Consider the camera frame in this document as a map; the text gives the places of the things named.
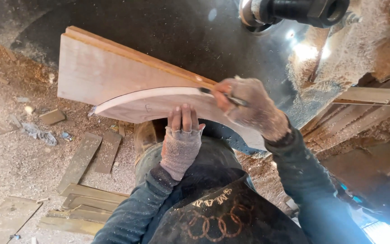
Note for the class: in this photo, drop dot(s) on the dark marking pen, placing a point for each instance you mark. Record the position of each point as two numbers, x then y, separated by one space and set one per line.
237 100

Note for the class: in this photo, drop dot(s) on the person's left hand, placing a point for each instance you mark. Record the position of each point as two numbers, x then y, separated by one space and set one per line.
180 149

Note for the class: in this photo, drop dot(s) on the metal bolt with nut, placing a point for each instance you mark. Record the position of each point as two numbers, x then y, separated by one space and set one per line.
347 20

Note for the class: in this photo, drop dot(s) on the person's brown boot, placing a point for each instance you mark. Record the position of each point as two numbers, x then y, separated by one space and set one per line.
145 139

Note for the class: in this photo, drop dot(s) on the curved wooden template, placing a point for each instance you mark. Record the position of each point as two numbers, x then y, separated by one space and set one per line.
161 105

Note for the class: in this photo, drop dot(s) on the sawdust-covered machine body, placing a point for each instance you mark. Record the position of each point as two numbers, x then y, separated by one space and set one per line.
361 50

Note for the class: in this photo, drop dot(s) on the flat dusty wooden board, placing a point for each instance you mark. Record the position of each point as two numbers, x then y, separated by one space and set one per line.
5 220

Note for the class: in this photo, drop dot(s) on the pile of thin wood strips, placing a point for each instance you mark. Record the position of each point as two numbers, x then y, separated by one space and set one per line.
83 208

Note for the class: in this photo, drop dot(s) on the long grey wood offcut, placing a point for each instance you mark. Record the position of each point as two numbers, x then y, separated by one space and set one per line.
80 162

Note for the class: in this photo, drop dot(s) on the stack of wooden slats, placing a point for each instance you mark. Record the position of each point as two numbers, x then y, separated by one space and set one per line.
357 111

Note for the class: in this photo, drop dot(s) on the large rectangular wooden plank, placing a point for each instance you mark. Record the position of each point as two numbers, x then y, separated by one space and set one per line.
113 74

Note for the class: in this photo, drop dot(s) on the person's right hand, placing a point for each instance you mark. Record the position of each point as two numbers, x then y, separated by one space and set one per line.
256 108

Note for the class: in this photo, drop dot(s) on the person's right fingers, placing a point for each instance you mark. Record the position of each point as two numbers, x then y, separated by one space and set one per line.
222 98

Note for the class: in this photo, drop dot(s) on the small wooden block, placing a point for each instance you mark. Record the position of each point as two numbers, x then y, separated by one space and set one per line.
52 117

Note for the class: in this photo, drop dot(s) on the small narrow wood piece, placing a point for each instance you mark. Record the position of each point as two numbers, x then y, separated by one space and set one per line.
122 128

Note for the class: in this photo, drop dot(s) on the crumpled grey rag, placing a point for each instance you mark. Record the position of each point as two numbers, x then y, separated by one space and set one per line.
41 134

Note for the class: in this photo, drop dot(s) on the short grey wood offcut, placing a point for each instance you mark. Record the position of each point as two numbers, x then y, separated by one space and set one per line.
108 152

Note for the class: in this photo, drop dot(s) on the person's dark printed apron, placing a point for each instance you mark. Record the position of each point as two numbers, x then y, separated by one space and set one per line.
225 217

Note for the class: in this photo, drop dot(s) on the small blue scrap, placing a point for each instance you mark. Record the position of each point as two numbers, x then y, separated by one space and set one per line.
67 136

